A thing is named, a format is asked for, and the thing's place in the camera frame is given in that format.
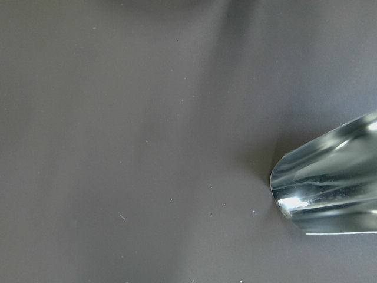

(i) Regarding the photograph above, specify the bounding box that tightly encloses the metal scoop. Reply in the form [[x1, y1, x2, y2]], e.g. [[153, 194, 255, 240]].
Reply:
[[270, 112, 376, 235]]

